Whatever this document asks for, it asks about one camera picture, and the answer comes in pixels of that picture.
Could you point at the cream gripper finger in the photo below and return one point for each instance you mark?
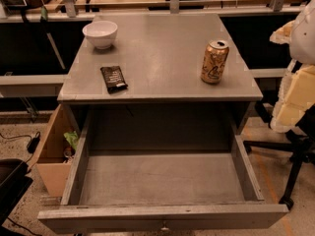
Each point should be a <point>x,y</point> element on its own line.
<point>296,96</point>
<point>283,34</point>

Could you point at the black office chair base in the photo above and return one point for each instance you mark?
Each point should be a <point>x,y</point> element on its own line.
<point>302,148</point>

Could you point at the grey open drawer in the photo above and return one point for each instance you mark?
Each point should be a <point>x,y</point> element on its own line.
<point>139,169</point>

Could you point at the grey cabinet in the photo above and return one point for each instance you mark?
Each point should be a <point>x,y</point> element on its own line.
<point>161,58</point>

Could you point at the white ceramic bowl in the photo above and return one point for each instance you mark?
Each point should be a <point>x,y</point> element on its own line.
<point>101,34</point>

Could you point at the black bin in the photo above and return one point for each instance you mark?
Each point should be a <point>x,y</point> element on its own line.
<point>13,184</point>

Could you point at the cardboard box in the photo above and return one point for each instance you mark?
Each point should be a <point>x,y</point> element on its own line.
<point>51,163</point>

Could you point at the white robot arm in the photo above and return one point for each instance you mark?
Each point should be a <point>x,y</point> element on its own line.
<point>302,45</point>

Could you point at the green crumpled bag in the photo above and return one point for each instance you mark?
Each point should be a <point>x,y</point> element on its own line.
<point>72,138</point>

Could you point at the black snack packet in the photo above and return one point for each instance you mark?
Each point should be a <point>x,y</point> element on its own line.
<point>113,79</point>

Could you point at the black power adapter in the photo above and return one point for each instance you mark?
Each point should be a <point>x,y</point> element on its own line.
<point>32,145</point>

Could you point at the orange soda can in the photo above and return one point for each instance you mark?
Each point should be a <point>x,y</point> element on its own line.
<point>214,61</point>

